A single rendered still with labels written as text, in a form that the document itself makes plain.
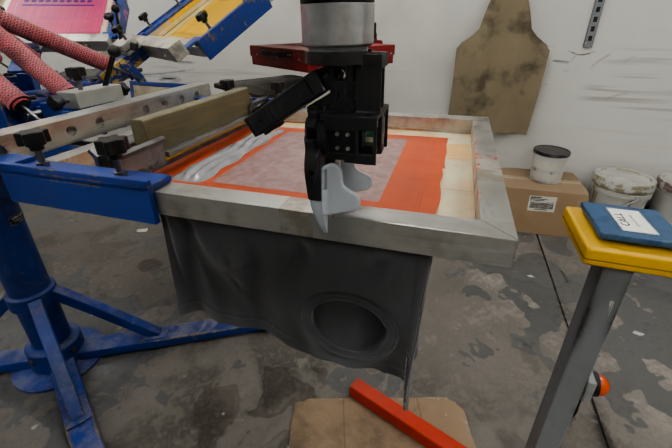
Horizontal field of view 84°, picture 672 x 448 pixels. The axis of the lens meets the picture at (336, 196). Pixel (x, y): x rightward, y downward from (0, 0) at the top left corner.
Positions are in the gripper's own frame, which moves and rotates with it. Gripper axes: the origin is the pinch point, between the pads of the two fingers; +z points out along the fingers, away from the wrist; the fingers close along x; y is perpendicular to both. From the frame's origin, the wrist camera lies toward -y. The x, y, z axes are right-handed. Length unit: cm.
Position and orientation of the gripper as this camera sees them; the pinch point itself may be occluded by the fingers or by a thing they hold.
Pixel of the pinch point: (325, 213)
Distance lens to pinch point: 48.5
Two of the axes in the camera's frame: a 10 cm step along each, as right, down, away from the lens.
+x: 3.0, -4.1, 8.6
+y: 9.5, 1.1, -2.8
